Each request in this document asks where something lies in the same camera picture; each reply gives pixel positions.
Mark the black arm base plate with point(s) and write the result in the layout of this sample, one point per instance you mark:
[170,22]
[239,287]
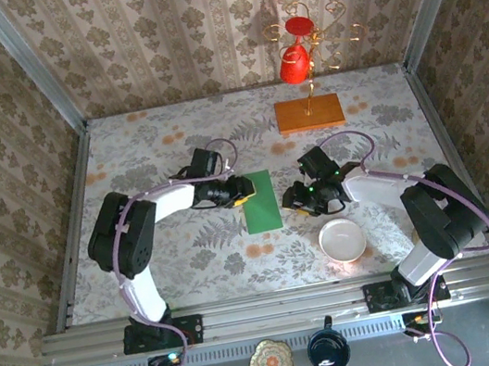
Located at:
[376,299]
[194,328]

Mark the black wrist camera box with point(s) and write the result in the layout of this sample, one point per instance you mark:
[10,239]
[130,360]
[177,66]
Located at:
[204,161]
[316,162]

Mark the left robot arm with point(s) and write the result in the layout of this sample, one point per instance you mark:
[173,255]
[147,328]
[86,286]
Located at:
[144,298]

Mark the white bowl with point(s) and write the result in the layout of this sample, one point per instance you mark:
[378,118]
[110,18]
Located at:
[342,241]

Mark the red goblet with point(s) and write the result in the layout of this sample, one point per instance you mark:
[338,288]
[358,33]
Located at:
[293,69]

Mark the aluminium side rail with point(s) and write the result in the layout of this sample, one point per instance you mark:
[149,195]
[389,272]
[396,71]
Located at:
[74,221]
[445,135]

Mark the ornate scalloped small plate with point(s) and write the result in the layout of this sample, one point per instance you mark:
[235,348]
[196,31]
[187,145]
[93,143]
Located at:
[271,362]

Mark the dark blue mug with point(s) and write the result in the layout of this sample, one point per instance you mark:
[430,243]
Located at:
[328,353]

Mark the floral printed tablecloth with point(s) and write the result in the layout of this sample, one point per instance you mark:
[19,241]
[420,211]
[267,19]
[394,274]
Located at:
[169,125]

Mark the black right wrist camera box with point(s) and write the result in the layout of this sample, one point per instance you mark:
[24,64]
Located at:
[316,162]

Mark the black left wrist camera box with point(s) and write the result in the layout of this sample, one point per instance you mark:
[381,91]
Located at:
[204,161]

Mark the green cloth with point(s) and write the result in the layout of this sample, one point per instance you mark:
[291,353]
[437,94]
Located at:
[265,210]

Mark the aluminium front rail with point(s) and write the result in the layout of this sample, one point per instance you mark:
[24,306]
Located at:
[284,310]

